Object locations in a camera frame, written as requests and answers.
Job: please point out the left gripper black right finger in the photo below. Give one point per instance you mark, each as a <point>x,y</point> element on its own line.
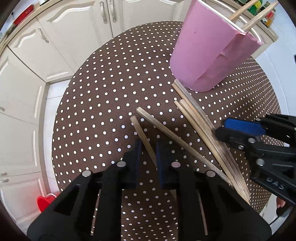
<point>179,177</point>

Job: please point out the cream kitchen cabinets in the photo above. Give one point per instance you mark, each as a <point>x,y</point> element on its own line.
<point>38,61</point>

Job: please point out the red plastic container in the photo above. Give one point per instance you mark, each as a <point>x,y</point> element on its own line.
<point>44,201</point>

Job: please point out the brown polka dot tablecloth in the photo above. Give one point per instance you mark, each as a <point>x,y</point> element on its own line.
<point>93,129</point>

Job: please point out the pink paper cup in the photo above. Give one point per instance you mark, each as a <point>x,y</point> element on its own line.
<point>208,48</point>

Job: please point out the wooden chopstick in cup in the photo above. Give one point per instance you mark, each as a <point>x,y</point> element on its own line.
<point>259,16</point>
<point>242,10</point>

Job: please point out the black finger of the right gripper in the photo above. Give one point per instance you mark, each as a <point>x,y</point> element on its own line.
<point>245,140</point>
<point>278,126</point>

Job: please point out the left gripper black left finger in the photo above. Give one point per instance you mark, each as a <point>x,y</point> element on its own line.
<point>121,175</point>

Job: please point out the long wooden chopstick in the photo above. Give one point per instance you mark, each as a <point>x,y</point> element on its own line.
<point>182,143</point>

